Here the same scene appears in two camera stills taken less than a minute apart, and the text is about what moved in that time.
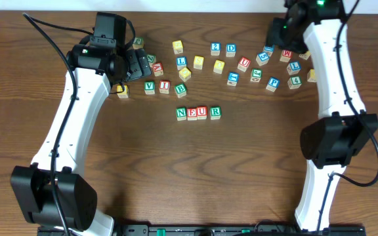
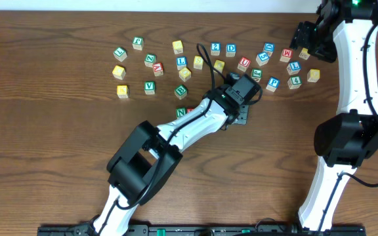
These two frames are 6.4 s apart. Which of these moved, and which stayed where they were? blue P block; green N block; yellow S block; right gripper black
Moved: right gripper black
Stayed: yellow S block; green N block; blue P block
